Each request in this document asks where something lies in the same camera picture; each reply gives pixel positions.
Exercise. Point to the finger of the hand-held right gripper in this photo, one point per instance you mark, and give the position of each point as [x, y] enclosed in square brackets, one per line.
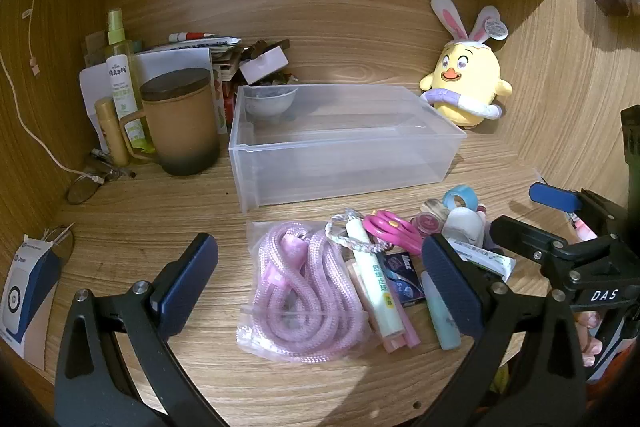
[525, 237]
[550, 196]

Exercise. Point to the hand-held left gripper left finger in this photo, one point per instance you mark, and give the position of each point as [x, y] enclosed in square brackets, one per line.
[187, 272]

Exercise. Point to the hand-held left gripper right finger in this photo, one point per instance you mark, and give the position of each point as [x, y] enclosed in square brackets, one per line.
[445, 287]

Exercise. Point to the teal tube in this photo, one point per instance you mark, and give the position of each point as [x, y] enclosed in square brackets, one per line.
[442, 322]

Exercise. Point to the dark blue eraser pack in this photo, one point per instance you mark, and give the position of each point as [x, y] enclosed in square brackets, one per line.
[402, 279]

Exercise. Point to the white tube with green print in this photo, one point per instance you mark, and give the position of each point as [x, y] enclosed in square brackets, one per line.
[377, 292]

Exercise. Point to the blue tape roll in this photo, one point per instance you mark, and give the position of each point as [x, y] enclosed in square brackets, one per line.
[459, 198]

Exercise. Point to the clear plastic storage box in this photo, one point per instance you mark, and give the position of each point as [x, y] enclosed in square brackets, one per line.
[345, 157]

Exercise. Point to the person's right hand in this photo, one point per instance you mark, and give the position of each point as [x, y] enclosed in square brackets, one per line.
[592, 337]

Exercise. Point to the white flat tube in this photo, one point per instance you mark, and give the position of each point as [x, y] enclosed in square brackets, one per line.
[487, 259]

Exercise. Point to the white bottle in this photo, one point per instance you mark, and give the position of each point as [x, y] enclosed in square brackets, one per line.
[465, 224]

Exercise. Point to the pink scissors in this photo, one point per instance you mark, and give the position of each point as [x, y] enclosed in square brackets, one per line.
[387, 227]

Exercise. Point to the eyeglasses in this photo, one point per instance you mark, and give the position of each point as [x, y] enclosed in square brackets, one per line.
[82, 192]

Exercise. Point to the yellow chick plush toy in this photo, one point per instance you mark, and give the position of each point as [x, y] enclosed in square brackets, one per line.
[467, 77]

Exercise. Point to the brown mug with lid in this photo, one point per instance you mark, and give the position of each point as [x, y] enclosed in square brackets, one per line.
[182, 127]

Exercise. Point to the gold bottle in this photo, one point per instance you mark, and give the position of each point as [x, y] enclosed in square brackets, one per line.
[110, 132]

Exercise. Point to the white and blue carton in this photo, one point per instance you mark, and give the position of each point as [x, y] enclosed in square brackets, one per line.
[22, 297]

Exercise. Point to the colourful carton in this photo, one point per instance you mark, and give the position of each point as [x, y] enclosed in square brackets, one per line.
[225, 102]

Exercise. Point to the green spray bottle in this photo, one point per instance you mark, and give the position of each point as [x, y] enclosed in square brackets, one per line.
[119, 77]

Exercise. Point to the white paper sheet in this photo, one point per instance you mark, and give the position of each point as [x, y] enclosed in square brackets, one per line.
[165, 62]

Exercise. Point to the bowl of glass beads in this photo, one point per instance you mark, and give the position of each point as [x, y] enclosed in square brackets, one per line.
[280, 79]

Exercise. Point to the small white box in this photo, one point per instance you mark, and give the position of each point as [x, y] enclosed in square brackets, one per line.
[265, 64]

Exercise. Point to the stack of papers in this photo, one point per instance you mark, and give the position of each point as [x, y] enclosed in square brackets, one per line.
[210, 44]

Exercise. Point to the red and white marker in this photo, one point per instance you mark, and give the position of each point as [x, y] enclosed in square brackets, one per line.
[192, 37]

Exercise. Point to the brown cardboard pieces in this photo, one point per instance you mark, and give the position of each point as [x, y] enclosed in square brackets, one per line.
[260, 46]

